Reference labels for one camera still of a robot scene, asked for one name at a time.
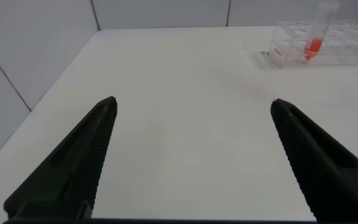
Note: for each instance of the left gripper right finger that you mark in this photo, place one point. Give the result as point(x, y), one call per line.
point(328, 168)

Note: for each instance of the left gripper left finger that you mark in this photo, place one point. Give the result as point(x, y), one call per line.
point(70, 168)

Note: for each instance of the red pigment test tube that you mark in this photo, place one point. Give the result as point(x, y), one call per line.
point(313, 46)

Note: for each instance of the clear acrylic test tube rack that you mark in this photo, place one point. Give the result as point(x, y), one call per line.
point(346, 46)

